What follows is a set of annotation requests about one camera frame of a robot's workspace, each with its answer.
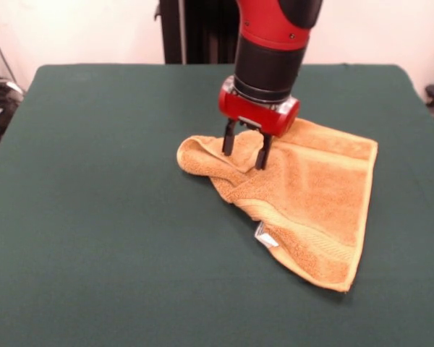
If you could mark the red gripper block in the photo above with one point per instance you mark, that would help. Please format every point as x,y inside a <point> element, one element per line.
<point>260,115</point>

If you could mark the tan terry towel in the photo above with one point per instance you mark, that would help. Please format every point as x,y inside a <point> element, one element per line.
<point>311,195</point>

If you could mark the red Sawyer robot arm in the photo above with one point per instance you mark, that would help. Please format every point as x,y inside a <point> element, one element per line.
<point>275,39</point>

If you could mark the dark green table cloth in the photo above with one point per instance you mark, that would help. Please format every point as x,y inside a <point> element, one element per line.
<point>112,253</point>

